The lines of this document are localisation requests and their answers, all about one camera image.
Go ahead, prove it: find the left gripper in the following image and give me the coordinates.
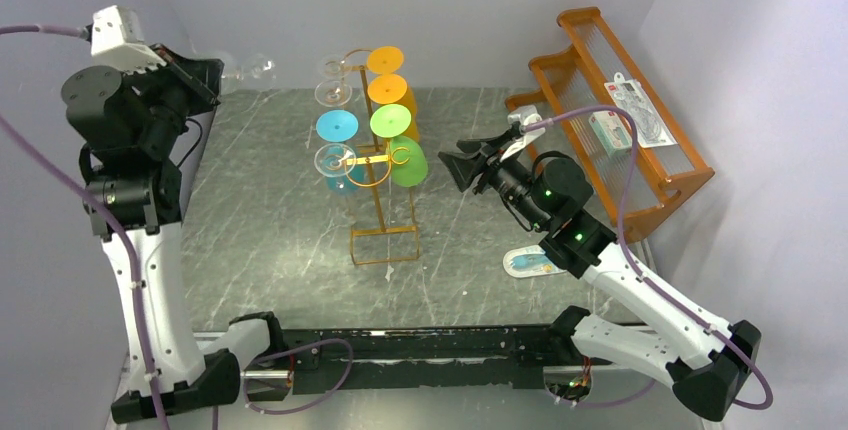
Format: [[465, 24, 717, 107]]
[[125, 42, 226, 154]]

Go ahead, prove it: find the green plastic goblet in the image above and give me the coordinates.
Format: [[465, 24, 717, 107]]
[[370, 104, 429, 188]]

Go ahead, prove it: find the orange plastic goblet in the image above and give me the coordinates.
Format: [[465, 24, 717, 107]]
[[367, 74, 420, 142], [365, 46, 405, 75]]

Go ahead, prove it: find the clear wine glass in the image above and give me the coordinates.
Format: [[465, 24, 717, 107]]
[[314, 80, 353, 109], [317, 54, 351, 80]]

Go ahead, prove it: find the orange plastic goblet front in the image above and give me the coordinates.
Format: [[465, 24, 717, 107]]
[[365, 46, 405, 75]]

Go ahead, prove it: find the blue plastic goblet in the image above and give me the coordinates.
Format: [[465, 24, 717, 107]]
[[316, 109, 366, 183]]

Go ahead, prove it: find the clear flute glass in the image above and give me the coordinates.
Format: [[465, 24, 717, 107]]
[[314, 143, 365, 218]]

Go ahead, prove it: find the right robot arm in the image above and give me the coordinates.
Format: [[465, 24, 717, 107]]
[[438, 135, 762, 422]]

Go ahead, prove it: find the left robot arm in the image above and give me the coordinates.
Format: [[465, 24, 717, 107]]
[[61, 44, 286, 424]]

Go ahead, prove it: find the toothbrush blister pack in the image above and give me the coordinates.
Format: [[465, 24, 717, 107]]
[[502, 245, 565, 279]]

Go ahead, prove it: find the small teal box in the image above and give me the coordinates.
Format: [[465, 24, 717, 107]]
[[589, 111, 632, 157]]

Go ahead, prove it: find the orange wooden shelf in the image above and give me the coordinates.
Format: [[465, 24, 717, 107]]
[[505, 7, 714, 242]]

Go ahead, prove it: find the white blister package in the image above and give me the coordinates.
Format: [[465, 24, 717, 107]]
[[604, 72, 678, 148]]

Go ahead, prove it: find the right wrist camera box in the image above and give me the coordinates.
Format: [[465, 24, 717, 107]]
[[501, 105, 545, 161]]

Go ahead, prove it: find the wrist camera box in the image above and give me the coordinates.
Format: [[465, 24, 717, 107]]
[[90, 5, 167, 74], [501, 105, 545, 161]]

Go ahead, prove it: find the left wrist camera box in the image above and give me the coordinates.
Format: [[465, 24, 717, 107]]
[[90, 5, 167, 74]]

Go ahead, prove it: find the gold wire wine glass rack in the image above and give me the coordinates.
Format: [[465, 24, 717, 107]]
[[342, 49, 421, 265]]

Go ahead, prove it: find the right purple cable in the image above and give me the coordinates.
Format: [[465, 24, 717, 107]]
[[519, 106, 774, 412]]

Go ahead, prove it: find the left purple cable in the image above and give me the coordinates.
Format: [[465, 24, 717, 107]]
[[0, 24, 172, 430]]

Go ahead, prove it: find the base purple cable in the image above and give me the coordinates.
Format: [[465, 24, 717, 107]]
[[241, 338, 356, 416]]

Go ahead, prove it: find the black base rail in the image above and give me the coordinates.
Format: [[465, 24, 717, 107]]
[[246, 324, 587, 395]]

